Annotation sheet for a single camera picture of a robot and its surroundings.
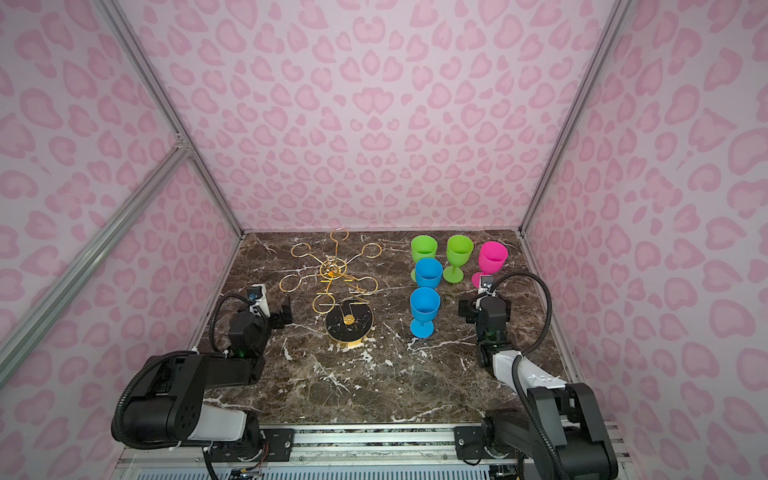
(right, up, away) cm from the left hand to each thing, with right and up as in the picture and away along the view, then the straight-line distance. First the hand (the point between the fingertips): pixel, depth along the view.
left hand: (273, 293), depth 89 cm
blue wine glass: (+44, -3, -8) cm, 45 cm away
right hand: (+62, +1, -1) cm, 62 cm away
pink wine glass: (+66, +11, +3) cm, 67 cm away
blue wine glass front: (+47, +6, +3) cm, 47 cm away
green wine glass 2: (+57, +13, +6) cm, 58 cm away
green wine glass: (+45, +14, +7) cm, 48 cm away
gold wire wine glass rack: (+22, -7, +3) cm, 24 cm away
